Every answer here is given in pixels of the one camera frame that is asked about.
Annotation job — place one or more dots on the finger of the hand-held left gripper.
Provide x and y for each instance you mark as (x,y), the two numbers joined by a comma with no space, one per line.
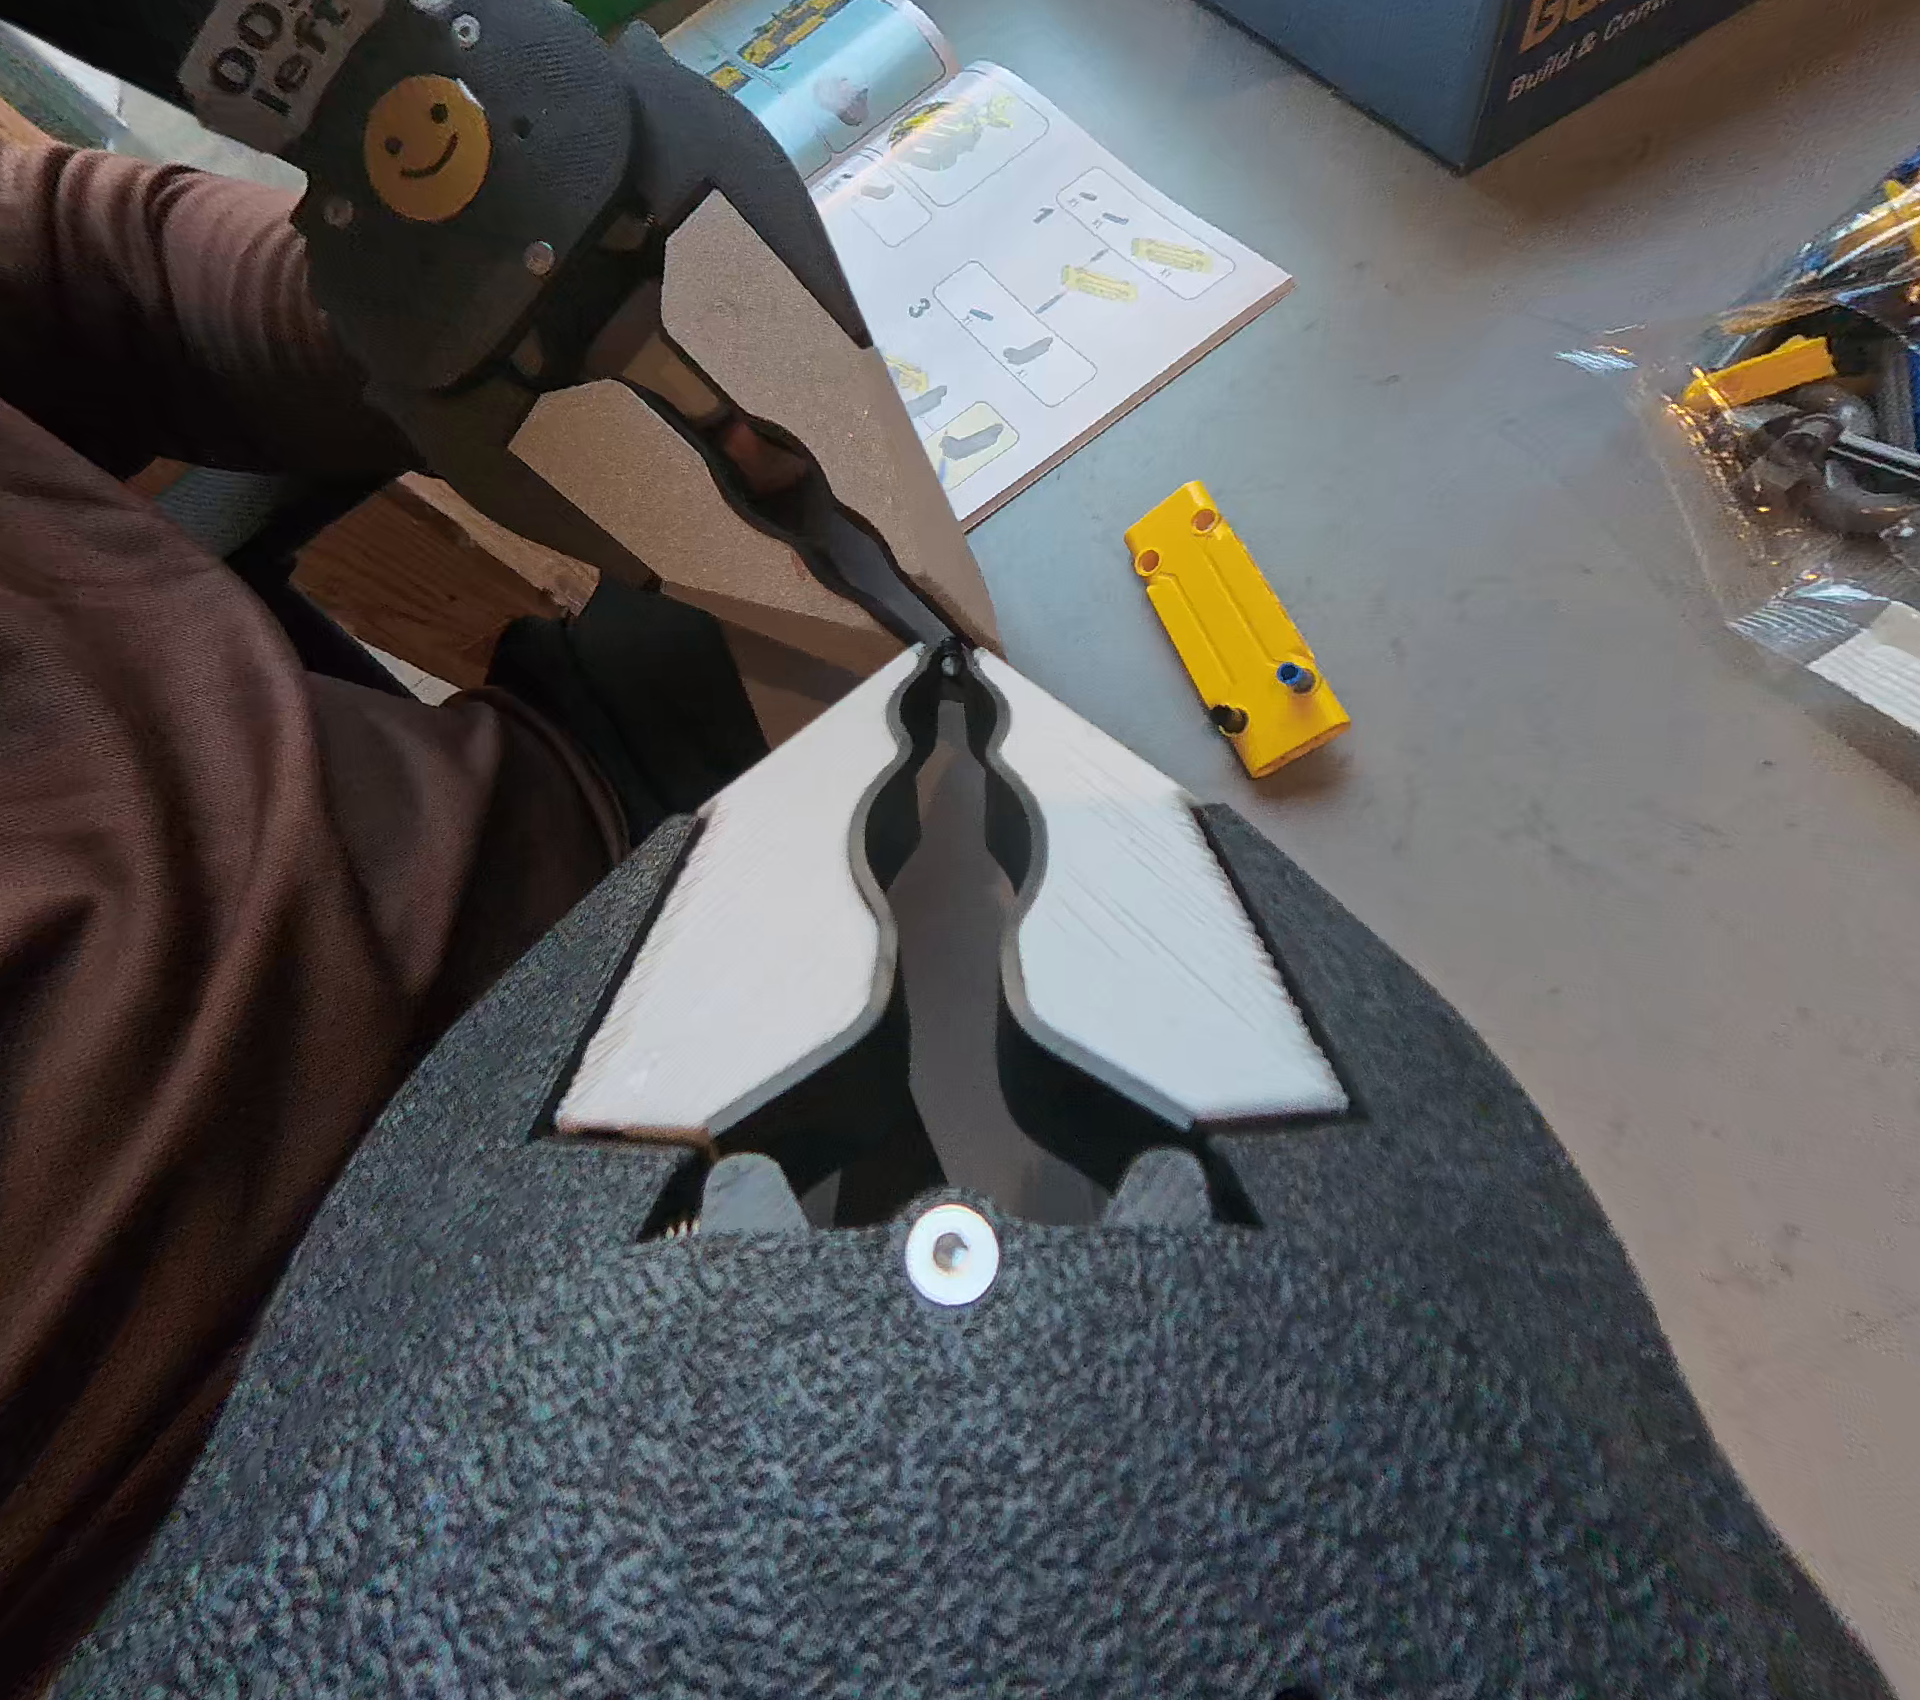
(644,485)
(811,364)

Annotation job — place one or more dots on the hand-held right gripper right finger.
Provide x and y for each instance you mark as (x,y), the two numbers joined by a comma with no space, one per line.
(1154,965)

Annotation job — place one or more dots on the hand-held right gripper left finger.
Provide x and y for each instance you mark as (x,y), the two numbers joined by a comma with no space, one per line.
(720,965)

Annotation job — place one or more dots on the small blue pin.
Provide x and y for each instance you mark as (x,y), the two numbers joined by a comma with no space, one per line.
(1292,676)

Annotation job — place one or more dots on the yellow building panel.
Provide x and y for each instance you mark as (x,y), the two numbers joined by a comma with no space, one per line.
(1222,620)

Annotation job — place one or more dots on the person's left forearm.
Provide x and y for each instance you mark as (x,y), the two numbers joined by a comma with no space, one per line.
(150,290)

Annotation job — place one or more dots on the grey desk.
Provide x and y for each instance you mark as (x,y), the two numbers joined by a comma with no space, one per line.
(1501,830)

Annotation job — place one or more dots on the person's legs black pants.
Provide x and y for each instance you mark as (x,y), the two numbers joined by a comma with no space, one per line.
(644,694)

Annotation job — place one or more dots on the white instruction booklet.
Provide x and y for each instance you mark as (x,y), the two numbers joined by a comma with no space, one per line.
(1021,230)

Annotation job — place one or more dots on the person's torso brown sweater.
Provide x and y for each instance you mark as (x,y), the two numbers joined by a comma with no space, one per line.
(224,905)

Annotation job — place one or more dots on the clear bag yellow blue parts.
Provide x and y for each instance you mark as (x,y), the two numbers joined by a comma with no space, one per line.
(1800,440)

